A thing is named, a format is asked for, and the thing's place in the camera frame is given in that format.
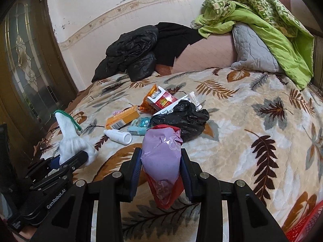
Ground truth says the green patterned quilt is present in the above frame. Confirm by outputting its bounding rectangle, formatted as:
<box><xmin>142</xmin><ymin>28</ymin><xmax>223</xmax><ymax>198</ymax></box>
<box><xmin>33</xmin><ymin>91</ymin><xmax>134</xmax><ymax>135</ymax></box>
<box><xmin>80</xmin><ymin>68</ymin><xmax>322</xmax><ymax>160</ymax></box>
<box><xmin>198</xmin><ymin>0</ymin><xmax>315</xmax><ymax>90</ymax></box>

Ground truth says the grey quilted pillow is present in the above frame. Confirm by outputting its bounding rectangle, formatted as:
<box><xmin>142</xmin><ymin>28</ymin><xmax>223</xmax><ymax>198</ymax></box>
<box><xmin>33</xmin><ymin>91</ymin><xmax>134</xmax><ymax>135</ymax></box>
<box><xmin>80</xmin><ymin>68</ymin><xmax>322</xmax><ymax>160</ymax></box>
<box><xmin>231</xmin><ymin>23</ymin><xmax>284</xmax><ymax>73</ymax></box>

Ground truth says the leaf printed blanket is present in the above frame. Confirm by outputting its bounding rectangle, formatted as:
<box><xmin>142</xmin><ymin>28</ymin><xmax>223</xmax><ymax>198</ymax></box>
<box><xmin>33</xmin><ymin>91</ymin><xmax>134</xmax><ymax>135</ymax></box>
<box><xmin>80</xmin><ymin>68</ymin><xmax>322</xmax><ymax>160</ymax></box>
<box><xmin>33</xmin><ymin>67</ymin><xmax>323</xmax><ymax>242</ymax></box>

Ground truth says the purple and red plastic bag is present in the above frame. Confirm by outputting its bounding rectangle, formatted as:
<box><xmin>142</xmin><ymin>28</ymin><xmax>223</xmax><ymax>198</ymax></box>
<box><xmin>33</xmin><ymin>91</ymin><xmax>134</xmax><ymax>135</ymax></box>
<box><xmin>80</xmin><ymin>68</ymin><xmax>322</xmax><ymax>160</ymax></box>
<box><xmin>141</xmin><ymin>125</ymin><xmax>186</xmax><ymax>210</ymax></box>

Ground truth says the black cloth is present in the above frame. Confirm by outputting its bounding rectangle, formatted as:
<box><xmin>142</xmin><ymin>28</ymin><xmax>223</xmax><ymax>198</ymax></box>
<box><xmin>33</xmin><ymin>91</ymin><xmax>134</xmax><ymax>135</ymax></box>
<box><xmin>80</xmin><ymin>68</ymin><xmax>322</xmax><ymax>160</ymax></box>
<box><xmin>154</xmin><ymin>22</ymin><xmax>204</xmax><ymax>67</ymax></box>

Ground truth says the red carton with foil lining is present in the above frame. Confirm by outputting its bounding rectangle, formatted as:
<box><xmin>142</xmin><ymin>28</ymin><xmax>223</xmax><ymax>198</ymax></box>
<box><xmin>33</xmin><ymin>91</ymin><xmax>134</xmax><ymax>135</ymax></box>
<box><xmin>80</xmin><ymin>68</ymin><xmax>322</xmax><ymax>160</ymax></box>
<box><xmin>147</xmin><ymin>91</ymin><xmax>177</xmax><ymax>113</ymax></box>

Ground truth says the orange snack wrapper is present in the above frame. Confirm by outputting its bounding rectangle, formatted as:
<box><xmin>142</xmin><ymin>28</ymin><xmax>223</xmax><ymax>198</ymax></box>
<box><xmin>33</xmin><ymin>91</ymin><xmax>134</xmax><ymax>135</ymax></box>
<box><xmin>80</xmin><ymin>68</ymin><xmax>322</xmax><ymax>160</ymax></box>
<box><xmin>140</xmin><ymin>84</ymin><xmax>167</xmax><ymax>114</ymax></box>

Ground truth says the black puffer jacket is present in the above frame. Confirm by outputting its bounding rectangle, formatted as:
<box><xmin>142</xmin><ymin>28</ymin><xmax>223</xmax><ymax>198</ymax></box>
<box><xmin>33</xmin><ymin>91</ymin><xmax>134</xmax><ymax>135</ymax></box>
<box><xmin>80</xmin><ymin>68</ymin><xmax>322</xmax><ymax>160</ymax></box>
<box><xmin>91</xmin><ymin>25</ymin><xmax>159</xmax><ymax>82</ymax></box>

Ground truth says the red plastic basket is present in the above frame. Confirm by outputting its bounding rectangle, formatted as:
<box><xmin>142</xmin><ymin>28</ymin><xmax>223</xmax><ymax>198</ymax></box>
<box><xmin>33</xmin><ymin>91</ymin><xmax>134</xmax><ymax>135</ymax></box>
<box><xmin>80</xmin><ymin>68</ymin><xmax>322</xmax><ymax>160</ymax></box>
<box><xmin>285</xmin><ymin>202</ymin><xmax>323</xmax><ymax>242</ymax></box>

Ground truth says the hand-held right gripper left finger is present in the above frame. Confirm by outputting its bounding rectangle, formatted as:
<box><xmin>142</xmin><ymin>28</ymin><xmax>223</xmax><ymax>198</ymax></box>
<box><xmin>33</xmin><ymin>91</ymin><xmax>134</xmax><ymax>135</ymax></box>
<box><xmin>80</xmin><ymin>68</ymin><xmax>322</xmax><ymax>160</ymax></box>
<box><xmin>30</xmin><ymin>147</ymin><xmax>144</xmax><ymax>242</ymax></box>

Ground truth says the orange cardboard box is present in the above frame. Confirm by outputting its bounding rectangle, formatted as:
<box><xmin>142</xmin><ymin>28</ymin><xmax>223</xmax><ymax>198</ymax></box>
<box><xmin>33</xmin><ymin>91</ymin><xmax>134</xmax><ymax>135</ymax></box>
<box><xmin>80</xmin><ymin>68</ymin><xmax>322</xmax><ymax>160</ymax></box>
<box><xmin>105</xmin><ymin>105</ymin><xmax>140</xmax><ymax>129</ymax></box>

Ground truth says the white printed wrapper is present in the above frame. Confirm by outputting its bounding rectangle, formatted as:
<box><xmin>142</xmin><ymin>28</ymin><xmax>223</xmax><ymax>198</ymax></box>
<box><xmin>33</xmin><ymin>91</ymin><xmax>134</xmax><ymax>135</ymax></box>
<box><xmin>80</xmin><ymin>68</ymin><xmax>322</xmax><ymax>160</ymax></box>
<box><xmin>153</xmin><ymin>106</ymin><xmax>177</xmax><ymax>117</ymax></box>

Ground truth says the white squeeze tube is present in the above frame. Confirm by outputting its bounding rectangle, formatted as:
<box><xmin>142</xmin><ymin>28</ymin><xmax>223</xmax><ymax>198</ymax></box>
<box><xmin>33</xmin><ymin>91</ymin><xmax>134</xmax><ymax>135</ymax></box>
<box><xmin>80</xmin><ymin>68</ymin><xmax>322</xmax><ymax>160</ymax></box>
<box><xmin>177</xmin><ymin>91</ymin><xmax>203</xmax><ymax>110</ymax></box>

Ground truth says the white glove with green cuff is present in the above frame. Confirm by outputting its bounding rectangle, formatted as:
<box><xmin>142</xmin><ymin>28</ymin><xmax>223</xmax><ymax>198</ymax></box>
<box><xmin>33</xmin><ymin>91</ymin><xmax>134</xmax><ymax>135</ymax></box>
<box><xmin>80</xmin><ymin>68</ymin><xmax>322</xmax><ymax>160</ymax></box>
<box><xmin>52</xmin><ymin>110</ymin><xmax>99</xmax><ymax>167</ymax></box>

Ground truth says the black plastic bag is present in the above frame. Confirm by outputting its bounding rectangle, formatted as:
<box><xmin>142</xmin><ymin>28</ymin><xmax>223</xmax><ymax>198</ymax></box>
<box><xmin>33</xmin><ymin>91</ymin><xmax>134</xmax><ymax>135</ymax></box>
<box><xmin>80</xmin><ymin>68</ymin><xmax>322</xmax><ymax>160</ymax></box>
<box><xmin>150</xmin><ymin>100</ymin><xmax>210</xmax><ymax>143</ymax></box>

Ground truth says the wooden door with glass pane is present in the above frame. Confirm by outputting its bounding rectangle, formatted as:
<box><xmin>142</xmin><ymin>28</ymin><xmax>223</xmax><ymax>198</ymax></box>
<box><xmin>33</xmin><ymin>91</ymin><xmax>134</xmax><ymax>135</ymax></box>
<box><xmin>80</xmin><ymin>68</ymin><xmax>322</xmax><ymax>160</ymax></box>
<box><xmin>0</xmin><ymin>0</ymin><xmax>79</xmax><ymax>157</ymax></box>

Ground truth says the pink padded headboard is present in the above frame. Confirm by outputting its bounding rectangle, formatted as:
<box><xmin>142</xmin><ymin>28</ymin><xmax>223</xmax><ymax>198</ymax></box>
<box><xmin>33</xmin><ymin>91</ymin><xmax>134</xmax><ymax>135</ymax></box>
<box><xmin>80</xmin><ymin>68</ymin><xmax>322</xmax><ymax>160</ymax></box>
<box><xmin>154</xmin><ymin>0</ymin><xmax>323</xmax><ymax>76</ymax></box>

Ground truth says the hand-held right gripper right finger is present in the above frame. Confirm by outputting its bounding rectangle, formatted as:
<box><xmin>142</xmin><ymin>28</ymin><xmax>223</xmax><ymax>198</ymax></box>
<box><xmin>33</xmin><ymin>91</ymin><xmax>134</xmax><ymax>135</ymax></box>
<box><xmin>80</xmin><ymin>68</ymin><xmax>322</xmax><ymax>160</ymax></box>
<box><xmin>180</xmin><ymin>148</ymin><xmax>289</xmax><ymax>242</ymax></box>

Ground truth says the teal snack packet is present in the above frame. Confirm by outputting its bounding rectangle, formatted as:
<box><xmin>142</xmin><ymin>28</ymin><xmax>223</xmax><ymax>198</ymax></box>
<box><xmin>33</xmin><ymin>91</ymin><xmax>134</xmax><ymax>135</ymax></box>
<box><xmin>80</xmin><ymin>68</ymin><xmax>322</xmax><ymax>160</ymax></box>
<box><xmin>127</xmin><ymin>117</ymin><xmax>152</xmax><ymax>135</ymax></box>

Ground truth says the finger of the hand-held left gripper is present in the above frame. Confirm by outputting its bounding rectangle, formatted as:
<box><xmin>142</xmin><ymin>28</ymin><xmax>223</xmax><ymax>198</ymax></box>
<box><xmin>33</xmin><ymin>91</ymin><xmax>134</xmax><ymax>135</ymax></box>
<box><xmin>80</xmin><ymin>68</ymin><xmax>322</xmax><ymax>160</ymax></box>
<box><xmin>27</xmin><ymin>156</ymin><xmax>62</xmax><ymax>179</ymax></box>
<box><xmin>60</xmin><ymin>151</ymin><xmax>89</xmax><ymax>169</ymax></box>

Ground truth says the white plastic bottle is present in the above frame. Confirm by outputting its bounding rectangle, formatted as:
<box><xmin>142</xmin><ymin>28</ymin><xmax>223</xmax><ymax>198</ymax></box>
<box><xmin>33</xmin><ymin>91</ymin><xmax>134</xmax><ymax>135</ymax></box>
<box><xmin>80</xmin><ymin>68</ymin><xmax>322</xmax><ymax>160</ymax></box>
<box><xmin>103</xmin><ymin>129</ymin><xmax>133</xmax><ymax>145</ymax></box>

